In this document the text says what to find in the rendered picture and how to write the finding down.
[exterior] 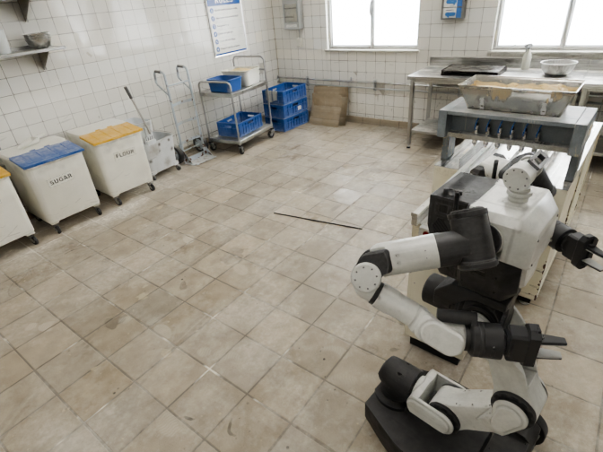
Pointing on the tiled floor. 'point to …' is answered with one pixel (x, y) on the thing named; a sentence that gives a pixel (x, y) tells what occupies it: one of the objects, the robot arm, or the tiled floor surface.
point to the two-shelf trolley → (235, 112)
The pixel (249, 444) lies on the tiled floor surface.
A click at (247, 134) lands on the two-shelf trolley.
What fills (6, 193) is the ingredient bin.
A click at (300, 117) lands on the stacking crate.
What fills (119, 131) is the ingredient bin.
